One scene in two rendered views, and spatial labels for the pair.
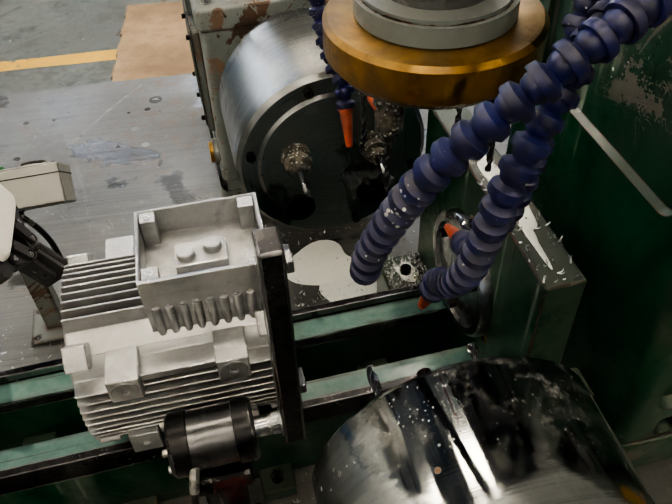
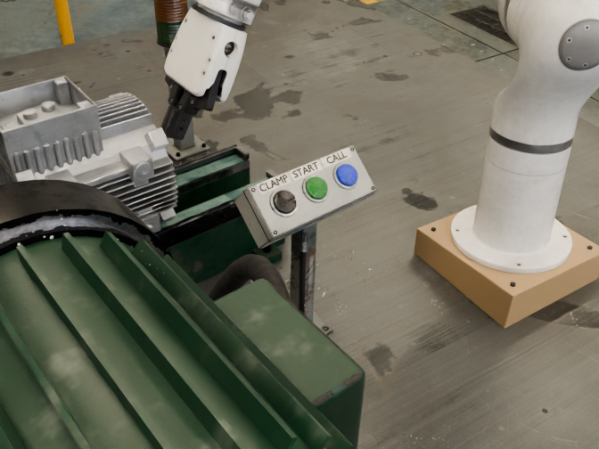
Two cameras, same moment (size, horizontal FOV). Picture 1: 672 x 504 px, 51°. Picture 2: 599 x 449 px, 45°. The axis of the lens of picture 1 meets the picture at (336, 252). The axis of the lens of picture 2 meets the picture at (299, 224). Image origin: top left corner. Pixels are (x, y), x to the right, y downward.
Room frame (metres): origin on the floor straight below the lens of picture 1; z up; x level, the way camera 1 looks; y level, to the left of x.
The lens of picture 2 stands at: (1.36, 0.07, 1.59)
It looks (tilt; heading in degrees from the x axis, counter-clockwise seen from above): 38 degrees down; 154
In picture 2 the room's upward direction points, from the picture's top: 1 degrees clockwise
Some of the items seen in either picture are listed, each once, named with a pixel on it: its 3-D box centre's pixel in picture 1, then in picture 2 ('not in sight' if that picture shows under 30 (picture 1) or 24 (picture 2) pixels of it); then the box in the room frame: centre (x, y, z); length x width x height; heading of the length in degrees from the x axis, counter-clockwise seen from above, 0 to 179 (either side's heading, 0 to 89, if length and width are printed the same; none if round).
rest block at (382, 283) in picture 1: (404, 297); not in sight; (0.65, -0.09, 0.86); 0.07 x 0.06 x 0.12; 12
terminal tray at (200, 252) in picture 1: (205, 262); (41, 126); (0.48, 0.13, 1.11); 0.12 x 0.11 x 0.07; 101
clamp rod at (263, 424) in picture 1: (244, 429); not in sight; (0.35, 0.09, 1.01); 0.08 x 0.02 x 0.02; 102
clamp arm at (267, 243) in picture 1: (280, 349); not in sight; (0.36, 0.05, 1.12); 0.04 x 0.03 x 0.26; 102
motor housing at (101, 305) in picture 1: (181, 330); (82, 177); (0.48, 0.17, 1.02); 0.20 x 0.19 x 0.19; 101
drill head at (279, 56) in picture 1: (309, 100); not in sight; (0.87, 0.03, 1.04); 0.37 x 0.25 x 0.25; 12
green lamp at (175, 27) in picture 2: not in sight; (173, 28); (0.11, 0.42, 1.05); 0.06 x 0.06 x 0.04
